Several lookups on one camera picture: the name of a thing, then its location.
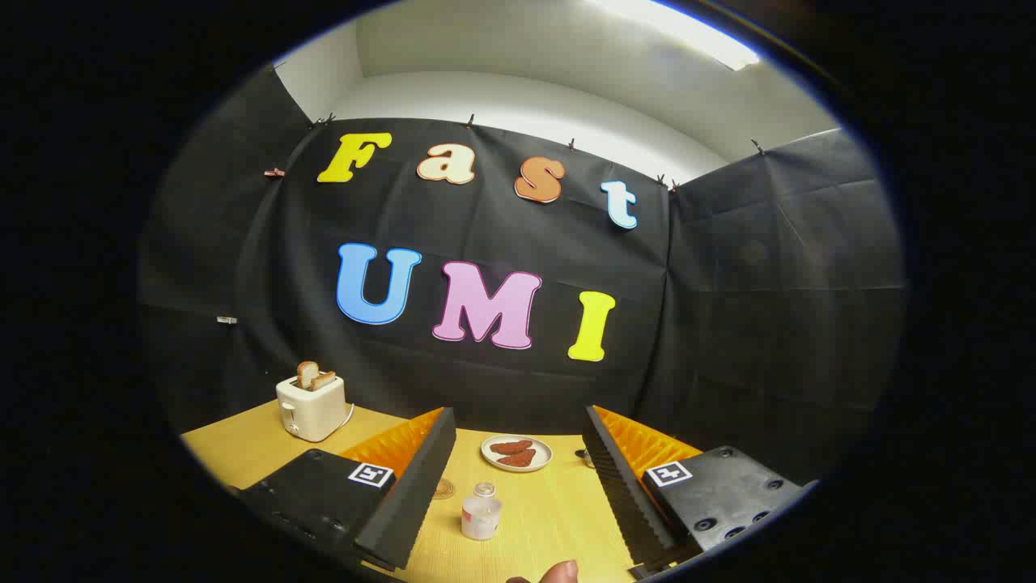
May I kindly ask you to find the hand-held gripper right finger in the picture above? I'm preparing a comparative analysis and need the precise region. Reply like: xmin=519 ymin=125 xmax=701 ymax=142
xmin=581 ymin=405 xmax=818 ymax=581

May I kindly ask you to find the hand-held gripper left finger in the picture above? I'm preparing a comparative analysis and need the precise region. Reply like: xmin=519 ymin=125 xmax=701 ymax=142
xmin=231 ymin=406 xmax=457 ymax=577

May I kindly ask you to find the clear juice bottle white label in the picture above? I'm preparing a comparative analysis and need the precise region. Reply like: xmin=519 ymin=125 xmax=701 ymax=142
xmin=461 ymin=482 xmax=503 ymax=542

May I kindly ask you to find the white round plate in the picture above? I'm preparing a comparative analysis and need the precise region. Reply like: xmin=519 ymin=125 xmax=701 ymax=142
xmin=481 ymin=435 xmax=554 ymax=473

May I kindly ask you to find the cream toaster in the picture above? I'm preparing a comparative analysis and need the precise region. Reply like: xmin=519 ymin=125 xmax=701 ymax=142
xmin=276 ymin=375 xmax=347 ymax=443

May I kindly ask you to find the wooden table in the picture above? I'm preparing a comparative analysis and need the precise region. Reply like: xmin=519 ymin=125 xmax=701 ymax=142
xmin=180 ymin=398 xmax=640 ymax=583

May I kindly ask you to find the black backdrop cloth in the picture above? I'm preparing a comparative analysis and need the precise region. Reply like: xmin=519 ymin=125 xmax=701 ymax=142
xmin=138 ymin=69 xmax=906 ymax=487

